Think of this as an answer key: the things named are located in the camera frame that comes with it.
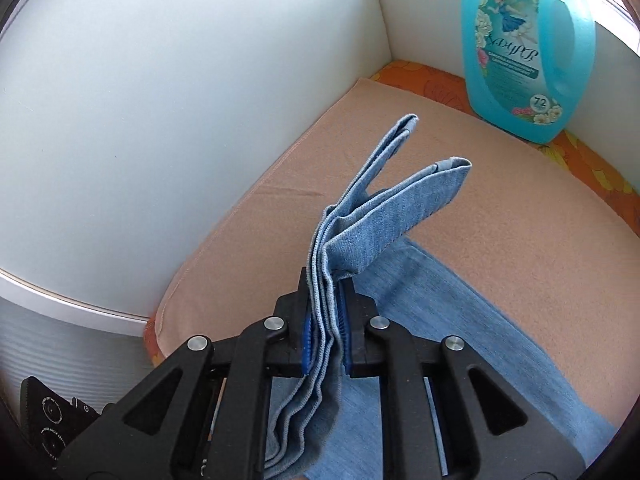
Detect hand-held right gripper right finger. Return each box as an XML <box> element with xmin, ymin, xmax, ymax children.
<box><xmin>337</xmin><ymin>280</ymin><xmax>587</xmax><ymax>480</ymax></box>

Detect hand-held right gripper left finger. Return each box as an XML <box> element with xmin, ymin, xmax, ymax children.
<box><xmin>55</xmin><ymin>266</ymin><xmax>313</xmax><ymax>480</ymax></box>

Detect light blue denim pants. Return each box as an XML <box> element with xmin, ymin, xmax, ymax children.
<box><xmin>262</xmin><ymin>114</ymin><xmax>618</xmax><ymax>480</ymax></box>

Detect pink blanket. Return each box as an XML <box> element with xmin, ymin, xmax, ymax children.
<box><xmin>152</xmin><ymin>77</ymin><xmax>640</xmax><ymax>441</ymax></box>

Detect orange floral tablecloth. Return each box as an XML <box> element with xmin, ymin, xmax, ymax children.
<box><xmin>145</xmin><ymin>60</ymin><xmax>640</xmax><ymax>361</ymax></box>

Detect blue laundry detergent bottle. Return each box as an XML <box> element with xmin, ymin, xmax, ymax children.
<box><xmin>461</xmin><ymin>0</ymin><xmax>597</xmax><ymax>145</ymax></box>

